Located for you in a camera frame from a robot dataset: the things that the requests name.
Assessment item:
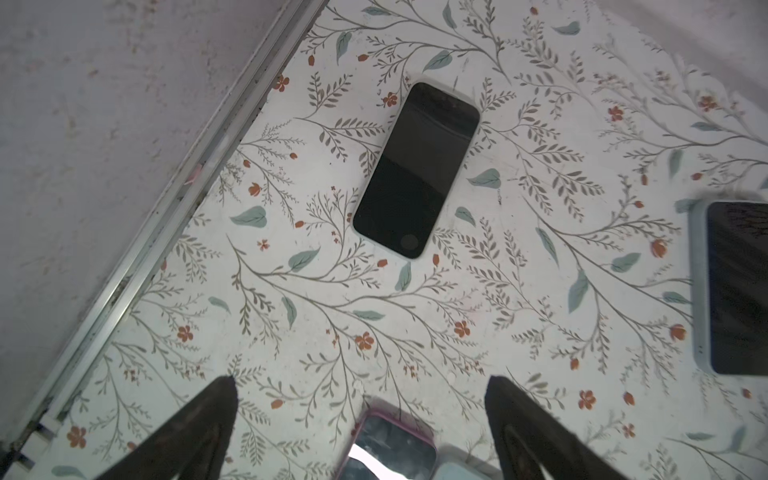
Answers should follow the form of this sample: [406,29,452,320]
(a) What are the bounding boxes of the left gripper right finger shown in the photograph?
[484,376,623,479]

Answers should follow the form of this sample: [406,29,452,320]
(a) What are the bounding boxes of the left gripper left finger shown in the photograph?
[100,376,238,480]

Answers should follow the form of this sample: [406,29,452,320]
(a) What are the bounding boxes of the black phone far left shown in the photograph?
[335,410,438,480]

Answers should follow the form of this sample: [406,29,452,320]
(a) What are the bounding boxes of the black phone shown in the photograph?
[352,82,480,259]
[335,410,438,480]

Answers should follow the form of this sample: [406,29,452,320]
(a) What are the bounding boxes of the black phone centre right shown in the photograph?
[352,82,480,259]

